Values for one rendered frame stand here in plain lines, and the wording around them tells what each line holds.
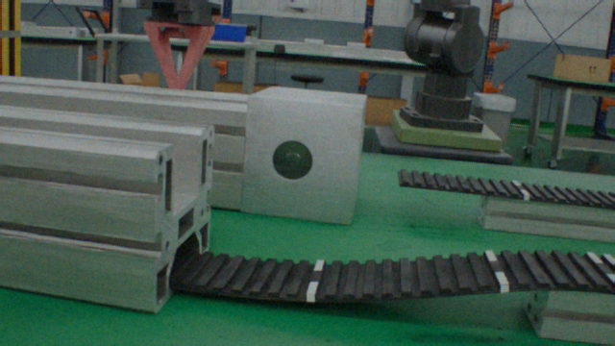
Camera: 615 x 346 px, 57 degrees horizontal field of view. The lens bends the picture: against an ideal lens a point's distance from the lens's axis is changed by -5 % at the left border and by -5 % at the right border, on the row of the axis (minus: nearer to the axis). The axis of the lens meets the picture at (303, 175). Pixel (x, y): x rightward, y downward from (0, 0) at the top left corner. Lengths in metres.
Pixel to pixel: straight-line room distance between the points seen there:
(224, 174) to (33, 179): 0.19
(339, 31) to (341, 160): 7.51
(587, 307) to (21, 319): 0.29
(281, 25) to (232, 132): 7.52
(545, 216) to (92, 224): 0.37
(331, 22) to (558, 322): 7.69
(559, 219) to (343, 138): 0.20
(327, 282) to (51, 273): 0.15
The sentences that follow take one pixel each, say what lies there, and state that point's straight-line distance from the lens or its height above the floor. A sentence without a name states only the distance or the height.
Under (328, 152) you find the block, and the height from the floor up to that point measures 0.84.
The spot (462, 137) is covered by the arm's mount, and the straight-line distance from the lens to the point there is 0.91.
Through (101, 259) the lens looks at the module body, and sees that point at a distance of 0.31.
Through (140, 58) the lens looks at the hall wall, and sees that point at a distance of 8.40.
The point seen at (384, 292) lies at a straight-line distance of 0.31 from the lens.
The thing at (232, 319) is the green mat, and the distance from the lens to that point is 0.31.
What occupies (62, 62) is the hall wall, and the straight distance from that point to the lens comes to 8.84.
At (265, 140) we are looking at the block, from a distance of 0.46.
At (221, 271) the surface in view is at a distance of 0.35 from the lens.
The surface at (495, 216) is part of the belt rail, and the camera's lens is 0.51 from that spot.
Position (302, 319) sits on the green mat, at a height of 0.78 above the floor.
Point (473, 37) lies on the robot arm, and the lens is 0.91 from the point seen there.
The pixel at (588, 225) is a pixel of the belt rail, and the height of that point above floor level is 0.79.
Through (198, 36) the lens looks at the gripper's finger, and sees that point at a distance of 0.64.
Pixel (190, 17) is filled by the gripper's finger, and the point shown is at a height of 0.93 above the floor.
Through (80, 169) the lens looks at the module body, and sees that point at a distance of 0.30.
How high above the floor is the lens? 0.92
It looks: 13 degrees down
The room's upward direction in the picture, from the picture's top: 5 degrees clockwise
